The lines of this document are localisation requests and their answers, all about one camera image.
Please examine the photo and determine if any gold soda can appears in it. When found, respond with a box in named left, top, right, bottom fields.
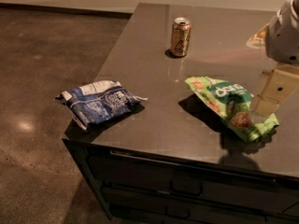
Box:
left=170, top=17, right=192, bottom=57

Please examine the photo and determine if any green rice chip bag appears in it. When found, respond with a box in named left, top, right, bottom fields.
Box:
left=185, top=77, right=279, bottom=143

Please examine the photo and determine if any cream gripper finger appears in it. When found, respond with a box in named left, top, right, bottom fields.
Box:
left=251, top=63, right=299, bottom=118

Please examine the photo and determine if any lower cabinet drawer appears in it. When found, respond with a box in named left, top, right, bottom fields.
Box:
left=102, top=188, right=299, bottom=224

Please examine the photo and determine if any dark drawer cabinet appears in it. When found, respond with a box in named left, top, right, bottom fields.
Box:
left=64, top=4, right=299, bottom=224

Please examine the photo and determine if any upper cabinet drawer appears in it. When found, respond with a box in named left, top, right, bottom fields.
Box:
left=87, top=150, right=299, bottom=217

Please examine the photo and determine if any cabinet drawer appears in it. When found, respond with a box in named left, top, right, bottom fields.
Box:
left=102, top=188, right=299, bottom=224
left=87, top=150, right=299, bottom=217

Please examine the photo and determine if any blue chip bag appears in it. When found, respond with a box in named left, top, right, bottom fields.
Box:
left=54, top=80, right=147, bottom=131

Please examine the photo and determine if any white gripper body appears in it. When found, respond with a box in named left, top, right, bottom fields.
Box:
left=265, top=0, right=299, bottom=64

